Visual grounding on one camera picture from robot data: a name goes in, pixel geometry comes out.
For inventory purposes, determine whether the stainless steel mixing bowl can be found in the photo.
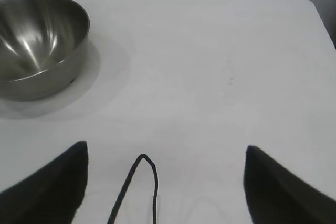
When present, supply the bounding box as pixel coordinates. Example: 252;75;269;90
0;0;91;102

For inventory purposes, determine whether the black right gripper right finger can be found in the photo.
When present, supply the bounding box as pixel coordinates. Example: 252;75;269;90
244;145;336;224

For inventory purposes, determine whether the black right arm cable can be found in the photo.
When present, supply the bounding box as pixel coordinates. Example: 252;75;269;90
107;153;159;224

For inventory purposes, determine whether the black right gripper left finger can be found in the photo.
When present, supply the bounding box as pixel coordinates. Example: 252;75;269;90
0;141;89;224

